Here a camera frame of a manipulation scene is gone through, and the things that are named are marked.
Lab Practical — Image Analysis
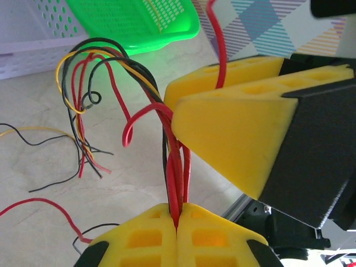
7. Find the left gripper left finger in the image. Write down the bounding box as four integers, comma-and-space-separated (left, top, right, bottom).
73, 202, 179, 267

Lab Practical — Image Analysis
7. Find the thin yellow cable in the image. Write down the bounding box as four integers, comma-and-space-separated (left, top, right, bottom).
55, 50, 167, 162
0, 126, 95, 162

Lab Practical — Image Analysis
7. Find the purple perforated plastic basket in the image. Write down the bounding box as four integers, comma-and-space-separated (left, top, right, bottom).
0, 0, 92, 81

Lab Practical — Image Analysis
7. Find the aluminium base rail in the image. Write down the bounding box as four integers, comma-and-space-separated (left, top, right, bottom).
221, 193, 255, 223

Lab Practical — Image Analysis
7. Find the green mesh plastic basket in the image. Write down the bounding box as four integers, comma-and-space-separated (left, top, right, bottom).
65, 0, 201, 57

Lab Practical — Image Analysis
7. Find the thin red cable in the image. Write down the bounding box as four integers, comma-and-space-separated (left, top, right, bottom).
71, 47, 192, 231
122, 0, 228, 148
0, 197, 94, 244

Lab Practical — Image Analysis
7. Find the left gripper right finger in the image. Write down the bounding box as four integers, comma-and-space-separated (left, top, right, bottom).
176, 202, 283, 267

